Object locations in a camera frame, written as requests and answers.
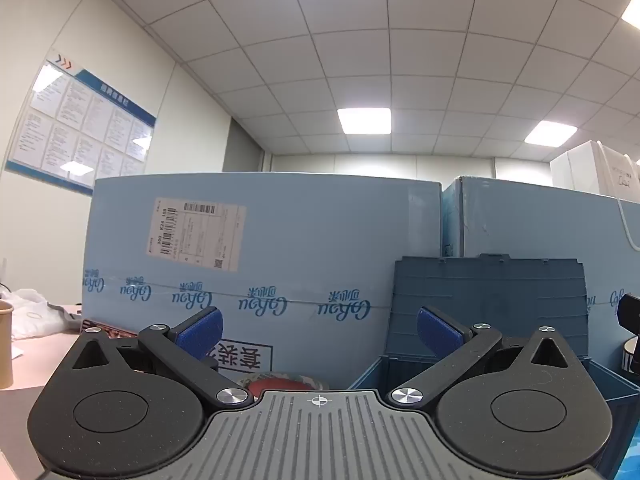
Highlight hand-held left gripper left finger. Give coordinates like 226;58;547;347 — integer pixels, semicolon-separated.
60;306;255;408

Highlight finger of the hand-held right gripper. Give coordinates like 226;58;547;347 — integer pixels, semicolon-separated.
617;292;640;341

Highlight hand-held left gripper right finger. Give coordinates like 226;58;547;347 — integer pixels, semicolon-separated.
387;306;583;408

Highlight blue plastic storage box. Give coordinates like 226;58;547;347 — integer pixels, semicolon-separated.
347;254;640;480

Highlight silver can with red lid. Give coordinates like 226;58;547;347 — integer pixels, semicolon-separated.
240;371;328;398

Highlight large light blue carton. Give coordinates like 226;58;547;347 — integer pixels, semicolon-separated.
80;172;443;396

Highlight white plastic bag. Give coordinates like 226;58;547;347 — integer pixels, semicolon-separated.
0;287;83;341

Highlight brown paper cup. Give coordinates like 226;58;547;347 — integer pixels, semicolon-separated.
0;301;15;391

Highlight ceiling light panels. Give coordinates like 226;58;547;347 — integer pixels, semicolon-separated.
282;0;640;148

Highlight white carton with rope handle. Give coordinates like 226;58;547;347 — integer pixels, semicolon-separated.
550;140;640;251

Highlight wall notice board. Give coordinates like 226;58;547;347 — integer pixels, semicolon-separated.
6;49;157;196

